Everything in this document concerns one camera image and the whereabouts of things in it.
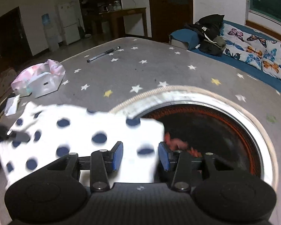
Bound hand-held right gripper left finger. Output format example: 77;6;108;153
46;141;124;192

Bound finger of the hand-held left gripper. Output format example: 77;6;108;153
0;123;31;144

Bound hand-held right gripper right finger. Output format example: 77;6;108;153
158;142;239;192

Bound white polka dot pants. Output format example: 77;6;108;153
0;102;165;190

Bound small white paper packet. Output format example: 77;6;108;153
5;95;20;117

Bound white paper box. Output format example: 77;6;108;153
33;74;62;99

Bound round built-in table heater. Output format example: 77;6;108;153
110;85;279;190

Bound grey star-print table cover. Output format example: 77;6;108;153
0;37;281;225

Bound dark wooden door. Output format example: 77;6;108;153
0;7;33;61

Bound black pen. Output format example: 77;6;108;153
87;46;121;63

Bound white water dispenser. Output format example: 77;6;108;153
41;13;59;51

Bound olive green cloth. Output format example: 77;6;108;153
199;36;226;57

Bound white refrigerator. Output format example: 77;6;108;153
57;2;81;45

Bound blue sofa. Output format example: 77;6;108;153
169;20;281;99

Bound black bag on sofa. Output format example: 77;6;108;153
185;14;225;43

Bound wooden desk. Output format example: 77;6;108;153
91;7;148;46

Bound butterfly print pillow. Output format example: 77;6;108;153
219;23;281;86

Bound brown wooden door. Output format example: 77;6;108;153
147;0;194;43

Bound dark wooden shelf cabinet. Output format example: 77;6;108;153
77;0;122;38

